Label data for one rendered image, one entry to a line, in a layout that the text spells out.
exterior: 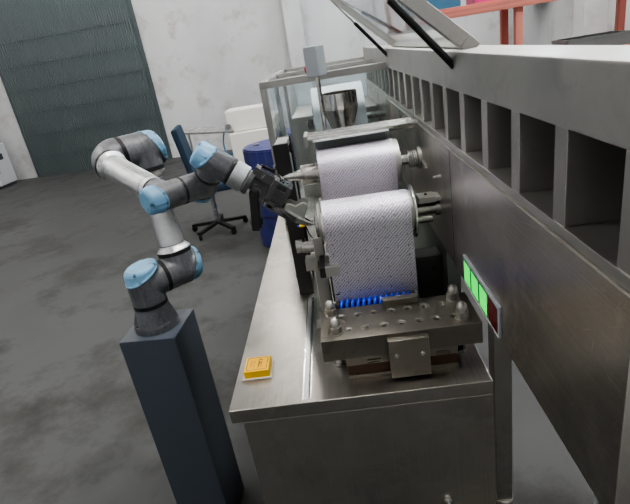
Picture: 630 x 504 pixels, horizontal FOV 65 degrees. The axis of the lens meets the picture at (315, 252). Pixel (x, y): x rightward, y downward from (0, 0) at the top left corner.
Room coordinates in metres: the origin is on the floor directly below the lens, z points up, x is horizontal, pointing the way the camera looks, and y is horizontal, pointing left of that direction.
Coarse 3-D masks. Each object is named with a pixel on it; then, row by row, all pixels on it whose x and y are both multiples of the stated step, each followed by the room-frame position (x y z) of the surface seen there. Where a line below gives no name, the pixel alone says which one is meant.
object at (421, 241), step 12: (420, 216) 1.66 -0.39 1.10; (420, 228) 1.68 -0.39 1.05; (432, 228) 1.44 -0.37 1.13; (420, 240) 1.70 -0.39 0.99; (432, 240) 1.45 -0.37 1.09; (444, 252) 1.28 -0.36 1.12; (444, 264) 1.29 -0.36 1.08; (444, 276) 1.30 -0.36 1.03; (456, 276) 1.25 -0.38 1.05; (444, 288) 1.31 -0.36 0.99
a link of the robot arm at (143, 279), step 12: (132, 264) 1.59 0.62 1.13; (144, 264) 1.56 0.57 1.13; (156, 264) 1.56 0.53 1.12; (132, 276) 1.50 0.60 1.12; (144, 276) 1.51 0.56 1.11; (156, 276) 1.53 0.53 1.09; (168, 276) 1.55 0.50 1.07; (132, 288) 1.50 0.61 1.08; (144, 288) 1.50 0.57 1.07; (156, 288) 1.52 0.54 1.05; (168, 288) 1.55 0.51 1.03; (132, 300) 1.51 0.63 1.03; (144, 300) 1.50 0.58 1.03; (156, 300) 1.51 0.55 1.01
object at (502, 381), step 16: (496, 336) 1.35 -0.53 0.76; (496, 352) 1.35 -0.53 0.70; (496, 368) 1.35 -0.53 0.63; (496, 384) 1.35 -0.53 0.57; (496, 400) 1.35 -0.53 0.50; (496, 416) 1.35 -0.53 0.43; (496, 432) 1.35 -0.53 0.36; (496, 448) 1.35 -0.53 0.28; (496, 464) 1.35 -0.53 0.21; (496, 480) 1.36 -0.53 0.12; (512, 480) 1.35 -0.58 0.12; (496, 496) 1.36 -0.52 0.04; (512, 496) 1.35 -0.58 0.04
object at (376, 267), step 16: (368, 240) 1.25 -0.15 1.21; (384, 240) 1.25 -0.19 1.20; (400, 240) 1.24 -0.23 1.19; (336, 256) 1.26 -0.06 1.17; (352, 256) 1.25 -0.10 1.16; (368, 256) 1.25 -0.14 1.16; (384, 256) 1.25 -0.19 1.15; (400, 256) 1.24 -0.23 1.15; (352, 272) 1.25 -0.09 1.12; (368, 272) 1.25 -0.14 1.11; (384, 272) 1.25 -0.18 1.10; (400, 272) 1.24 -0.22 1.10; (416, 272) 1.24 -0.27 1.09; (336, 288) 1.26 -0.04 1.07; (352, 288) 1.25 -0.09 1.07; (368, 288) 1.25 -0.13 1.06; (384, 288) 1.25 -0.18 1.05; (400, 288) 1.24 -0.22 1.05; (416, 288) 1.24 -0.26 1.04
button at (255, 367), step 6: (252, 360) 1.20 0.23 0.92; (258, 360) 1.19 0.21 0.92; (264, 360) 1.19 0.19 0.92; (270, 360) 1.19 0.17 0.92; (246, 366) 1.17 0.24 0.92; (252, 366) 1.17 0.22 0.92; (258, 366) 1.16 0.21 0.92; (264, 366) 1.16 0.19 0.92; (270, 366) 1.18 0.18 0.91; (246, 372) 1.15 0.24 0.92; (252, 372) 1.14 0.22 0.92; (258, 372) 1.14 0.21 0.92; (264, 372) 1.14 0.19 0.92; (246, 378) 1.15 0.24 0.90
